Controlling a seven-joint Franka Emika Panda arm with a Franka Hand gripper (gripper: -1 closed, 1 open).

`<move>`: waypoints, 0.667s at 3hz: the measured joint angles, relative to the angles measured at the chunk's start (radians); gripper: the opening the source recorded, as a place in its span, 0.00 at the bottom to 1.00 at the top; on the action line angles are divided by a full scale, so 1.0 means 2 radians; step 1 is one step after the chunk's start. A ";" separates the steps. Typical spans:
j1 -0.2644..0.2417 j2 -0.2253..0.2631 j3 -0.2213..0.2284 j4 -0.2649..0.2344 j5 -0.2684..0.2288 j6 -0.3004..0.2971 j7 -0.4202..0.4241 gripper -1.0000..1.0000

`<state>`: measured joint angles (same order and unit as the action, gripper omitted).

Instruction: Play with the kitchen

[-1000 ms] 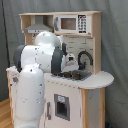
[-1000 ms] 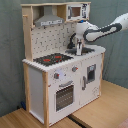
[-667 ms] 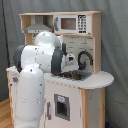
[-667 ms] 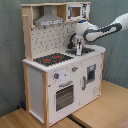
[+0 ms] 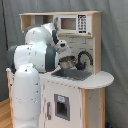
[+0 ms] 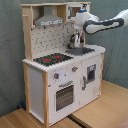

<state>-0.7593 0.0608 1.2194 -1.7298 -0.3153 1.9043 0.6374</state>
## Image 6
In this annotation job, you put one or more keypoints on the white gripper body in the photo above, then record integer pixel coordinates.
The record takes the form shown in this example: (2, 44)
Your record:
(79, 36)

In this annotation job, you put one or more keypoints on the white wooden toy kitchen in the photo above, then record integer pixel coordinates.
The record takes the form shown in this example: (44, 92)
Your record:
(46, 40)

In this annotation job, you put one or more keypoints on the toy oven door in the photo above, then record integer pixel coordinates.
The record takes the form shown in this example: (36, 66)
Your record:
(62, 99)

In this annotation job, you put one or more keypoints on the red stove knob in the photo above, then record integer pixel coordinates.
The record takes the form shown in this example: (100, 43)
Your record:
(74, 69)
(56, 75)

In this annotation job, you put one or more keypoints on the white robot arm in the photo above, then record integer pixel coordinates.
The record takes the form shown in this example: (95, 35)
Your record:
(90, 24)

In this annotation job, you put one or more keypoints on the grey toy range hood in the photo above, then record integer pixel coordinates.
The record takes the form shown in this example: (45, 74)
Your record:
(48, 18)

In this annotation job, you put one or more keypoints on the black toy faucet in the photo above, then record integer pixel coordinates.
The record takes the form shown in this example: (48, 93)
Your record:
(72, 41)

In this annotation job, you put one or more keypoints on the white toy microwave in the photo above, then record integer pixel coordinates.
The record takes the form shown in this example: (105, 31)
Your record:
(72, 9)

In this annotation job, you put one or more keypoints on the grey toy sink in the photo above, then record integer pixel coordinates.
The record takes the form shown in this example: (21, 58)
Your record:
(79, 51)

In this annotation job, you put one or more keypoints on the black toy stovetop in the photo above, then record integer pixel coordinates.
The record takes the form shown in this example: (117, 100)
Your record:
(52, 59)

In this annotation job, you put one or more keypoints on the right red stove knob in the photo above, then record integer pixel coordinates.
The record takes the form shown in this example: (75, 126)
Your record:
(74, 69)

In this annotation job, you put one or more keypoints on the left red stove knob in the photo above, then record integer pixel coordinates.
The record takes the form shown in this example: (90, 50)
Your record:
(56, 75)

